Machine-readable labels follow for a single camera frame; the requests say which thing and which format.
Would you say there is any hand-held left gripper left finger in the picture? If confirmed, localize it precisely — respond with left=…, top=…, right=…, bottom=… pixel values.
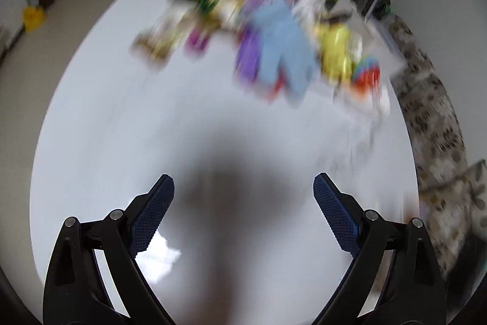
left=43, top=175, right=176, bottom=325

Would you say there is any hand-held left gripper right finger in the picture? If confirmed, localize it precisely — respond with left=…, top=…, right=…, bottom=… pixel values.
left=312, top=173, right=446, bottom=325

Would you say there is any floral patterned sofa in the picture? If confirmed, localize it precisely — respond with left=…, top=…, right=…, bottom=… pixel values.
left=390, top=15, right=487, bottom=274

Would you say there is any red and blue ball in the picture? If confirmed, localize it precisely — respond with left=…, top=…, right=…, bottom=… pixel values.
left=351, top=56, right=382, bottom=98

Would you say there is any yellow plastic toy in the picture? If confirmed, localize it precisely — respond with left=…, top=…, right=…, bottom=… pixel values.
left=317, top=21, right=354, bottom=83

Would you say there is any yellow-green snack packet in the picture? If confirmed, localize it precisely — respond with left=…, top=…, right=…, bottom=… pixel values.
left=131, top=11, right=188, bottom=69

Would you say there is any magenta plastic toy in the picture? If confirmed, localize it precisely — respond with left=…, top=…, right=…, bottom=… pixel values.
left=185, top=29, right=211, bottom=56

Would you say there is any light blue glove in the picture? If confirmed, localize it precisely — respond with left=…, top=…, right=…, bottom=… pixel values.
left=247, top=1, right=319, bottom=107

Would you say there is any small yellow chair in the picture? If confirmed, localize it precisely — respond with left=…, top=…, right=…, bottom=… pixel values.
left=22, top=4, right=47, bottom=32

